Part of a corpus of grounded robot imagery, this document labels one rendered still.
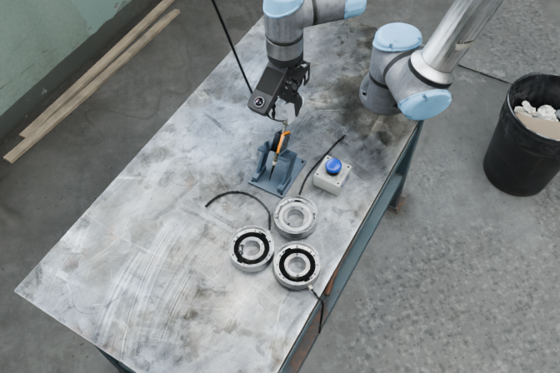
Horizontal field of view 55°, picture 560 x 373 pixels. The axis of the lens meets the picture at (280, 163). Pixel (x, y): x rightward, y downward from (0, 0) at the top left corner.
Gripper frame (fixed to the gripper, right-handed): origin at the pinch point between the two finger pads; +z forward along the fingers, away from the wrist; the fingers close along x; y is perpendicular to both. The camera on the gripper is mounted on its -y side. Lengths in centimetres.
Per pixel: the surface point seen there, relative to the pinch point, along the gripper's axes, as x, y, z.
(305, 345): -20, -22, 74
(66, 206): 98, -13, 98
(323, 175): -12.0, -0.4, 13.6
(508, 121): -50, 83, 60
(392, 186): -22, 45, 74
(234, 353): -14, -46, 18
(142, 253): 16.3, -37.2, 18.1
